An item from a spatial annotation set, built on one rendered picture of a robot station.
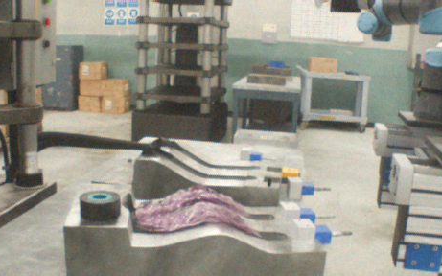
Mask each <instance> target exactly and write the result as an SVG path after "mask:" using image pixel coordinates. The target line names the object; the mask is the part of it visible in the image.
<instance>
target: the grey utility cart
mask: <svg viewBox="0 0 442 276"><path fill-rule="evenodd" d="M296 68H297V69H298V70H300V71H301V74H302V85H301V96H300V99H301V108H300V109H299V117H301V118H298V119H297V124H298V125H299V128H300V129H301V130H305V129H306V128H307V127H306V124H307V123H308V122H309V121H310V120H321V121H322V122H323V121H340V122H345V123H346V122H353V123H352V128H353V129H357V130H358V132H359V134H363V133H365V132H366V128H365V125H366V118H367V117H365V116H366V108H367V101H368V84H369V82H370V81H371V76H367V75H365V74H359V76H351V75H345V73H336V74H331V73H311V72H308V70H304V69H302V68H301V67H299V66H297V65H296ZM312 79H318V80H329V81H356V82H357V86H356V95H355V112H351V113H352V115H351V116H340V115H330V110H317V109H310V102H311V93H312V87H311V81H312ZM361 86H362V90H361ZM361 97H362V98H361ZM360 110H361V113H360Z"/></svg>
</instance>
